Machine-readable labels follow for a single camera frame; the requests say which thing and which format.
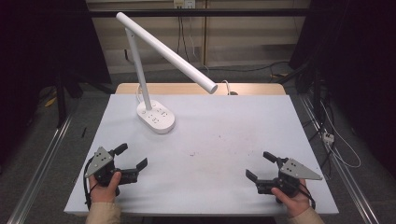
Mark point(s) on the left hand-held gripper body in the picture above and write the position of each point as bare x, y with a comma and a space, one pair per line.
100, 161

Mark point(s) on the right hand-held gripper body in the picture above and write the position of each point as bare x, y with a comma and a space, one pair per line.
294, 170

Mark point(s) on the person's left hand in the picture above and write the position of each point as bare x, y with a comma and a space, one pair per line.
104, 193

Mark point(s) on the person's right hand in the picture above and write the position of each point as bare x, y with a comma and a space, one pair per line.
292, 203

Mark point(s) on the white table board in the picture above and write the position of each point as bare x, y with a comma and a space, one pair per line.
218, 149

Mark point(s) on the white desk lamp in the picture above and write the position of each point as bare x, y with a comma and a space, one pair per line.
155, 117

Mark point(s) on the white power strip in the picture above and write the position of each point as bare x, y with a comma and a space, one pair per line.
328, 137

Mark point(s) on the black metal stand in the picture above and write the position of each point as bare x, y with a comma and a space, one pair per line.
61, 102

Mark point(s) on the wooden table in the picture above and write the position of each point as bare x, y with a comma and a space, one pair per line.
186, 89

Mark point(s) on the black curtain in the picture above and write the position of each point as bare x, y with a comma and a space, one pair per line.
46, 46
358, 62

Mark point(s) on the black horizontal bar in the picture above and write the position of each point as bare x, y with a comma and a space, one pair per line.
199, 12

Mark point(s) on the metal floor rail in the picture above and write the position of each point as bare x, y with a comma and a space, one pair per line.
40, 168
351, 183

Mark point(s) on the white wall outlet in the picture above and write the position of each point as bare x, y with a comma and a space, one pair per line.
184, 3

